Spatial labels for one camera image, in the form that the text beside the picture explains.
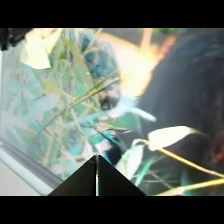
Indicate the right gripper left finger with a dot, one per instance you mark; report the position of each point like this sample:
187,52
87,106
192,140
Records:
81,181

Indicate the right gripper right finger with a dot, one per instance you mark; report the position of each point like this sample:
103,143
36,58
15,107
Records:
115,181

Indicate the silver frame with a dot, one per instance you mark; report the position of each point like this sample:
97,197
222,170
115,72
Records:
15,178

